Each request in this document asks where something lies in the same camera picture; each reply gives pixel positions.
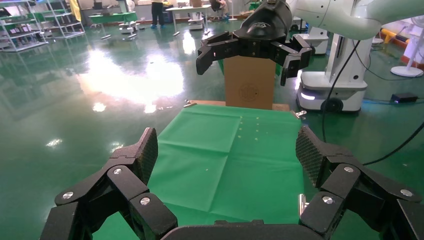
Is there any white low cart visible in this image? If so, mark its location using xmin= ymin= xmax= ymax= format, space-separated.
xmin=117 ymin=20 xmax=141 ymax=40

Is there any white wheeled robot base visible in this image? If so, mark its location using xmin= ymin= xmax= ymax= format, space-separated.
xmin=295 ymin=27 xmax=374 ymax=114

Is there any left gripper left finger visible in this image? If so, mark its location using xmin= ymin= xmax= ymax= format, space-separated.
xmin=39 ymin=127 xmax=179 ymax=240

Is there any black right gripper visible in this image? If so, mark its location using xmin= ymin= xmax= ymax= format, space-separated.
xmin=196 ymin=0 xmax=313 ymax=87

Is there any white pedestal fan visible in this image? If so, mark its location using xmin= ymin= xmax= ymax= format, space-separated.
xmin=390 ymin=14 xmax=424 ymax=79

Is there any green table cloth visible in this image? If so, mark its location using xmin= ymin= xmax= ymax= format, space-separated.
xmin=92 ymin=104 xmax=306 ymax=240

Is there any green covered table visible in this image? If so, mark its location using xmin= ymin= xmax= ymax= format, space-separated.
xmin=88 ymin=11 xmax=139 ymax=41

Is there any metal storage rack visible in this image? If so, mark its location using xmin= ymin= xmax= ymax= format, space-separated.
xmin=23 ymin=0 xmax=86 ymax=40
xmin=0 ymin=14 xmax=47 ymax=53

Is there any hanging black cable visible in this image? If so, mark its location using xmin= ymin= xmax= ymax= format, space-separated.
xmin=321 ymin=39 xmax=362 ymax=144
xmin=362 ymin=121 xmax=424 ymax=167

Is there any black power brick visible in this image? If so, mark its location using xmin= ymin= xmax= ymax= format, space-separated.
xmin=390 ymin=92 xmax=419 ymax=104

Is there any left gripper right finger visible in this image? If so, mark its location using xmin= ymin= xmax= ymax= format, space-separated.
xmin=295 ymin=125 xmax=424 ymax=240

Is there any stamped upright cardboard box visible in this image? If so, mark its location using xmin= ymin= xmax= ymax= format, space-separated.
xmin=223 ymin=54 xmax=278 ymax=111

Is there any standing person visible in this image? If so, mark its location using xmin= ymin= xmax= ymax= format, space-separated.
xmin=150 ymin=0 xmax=166 ymax=30

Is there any yellow hanging banner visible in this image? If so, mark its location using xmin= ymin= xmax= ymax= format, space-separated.
xmin=68 ymin=0 xmax=82 ymax=23

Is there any seated person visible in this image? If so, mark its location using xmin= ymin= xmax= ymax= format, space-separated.
xmin=209 ymin=0 xmax=230 ymax=21

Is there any small white robot cart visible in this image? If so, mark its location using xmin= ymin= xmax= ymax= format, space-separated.
xmin=187 ymin=12 xmax=205 ymax=31

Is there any white long table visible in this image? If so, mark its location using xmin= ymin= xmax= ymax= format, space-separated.
xmin=165 ymin=4 xmax=213 ymax=37

